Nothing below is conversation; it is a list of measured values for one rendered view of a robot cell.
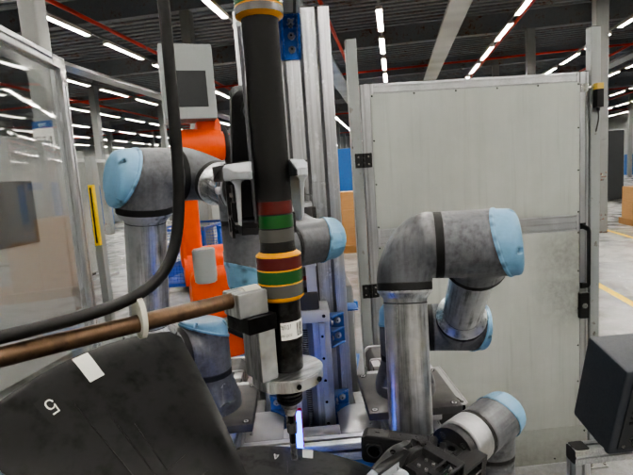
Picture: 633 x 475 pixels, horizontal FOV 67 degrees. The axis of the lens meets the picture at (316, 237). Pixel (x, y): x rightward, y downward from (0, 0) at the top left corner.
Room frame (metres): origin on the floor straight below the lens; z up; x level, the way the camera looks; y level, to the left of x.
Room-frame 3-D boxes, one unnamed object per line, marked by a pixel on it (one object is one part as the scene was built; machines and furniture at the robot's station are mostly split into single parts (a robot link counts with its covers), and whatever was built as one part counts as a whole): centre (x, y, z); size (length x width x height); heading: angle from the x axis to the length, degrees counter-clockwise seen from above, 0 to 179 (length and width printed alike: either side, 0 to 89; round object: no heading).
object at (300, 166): (0.47, 0.02, 1.58); 0.09 x 0.03 x 0.06; 22
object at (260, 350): (0.44, 0.05, 1.45); 0.09 x 0.07 x 0.10; 129
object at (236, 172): (0.46, 0.07, 1.58); 0.09 x 0.03 x 0.06; 5
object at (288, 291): (0.45, 0.04, 1.49); 0.04 x 0.04 x 0.01
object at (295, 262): (0.45, 0.04, 1.52); 0.04 x 0.04 x 0.01
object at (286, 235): (0.45, 0.04, 1.54); 0.03 x 0.03 x 0.01
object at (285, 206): (0.45, 0.04, 1.57); 0.03 x 0.03 x 0.01
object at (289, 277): (0.45, 0.04, 1.50); 0.04 x 0.04 x 0.01
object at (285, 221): (0.45, 0.04, 1.56); 0.03 x 0.03 x 0.01
